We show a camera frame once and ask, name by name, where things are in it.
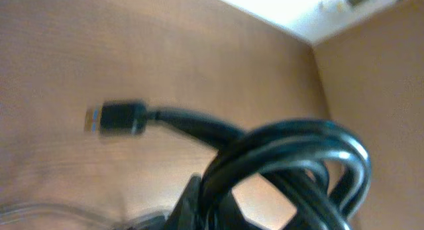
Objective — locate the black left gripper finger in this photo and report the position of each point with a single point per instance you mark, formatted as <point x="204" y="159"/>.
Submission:
<point x="186" y="214"/>

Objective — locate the white wall thermostat panel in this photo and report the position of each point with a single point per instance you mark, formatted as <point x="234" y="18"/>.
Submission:
<point x="340" y="6"/>

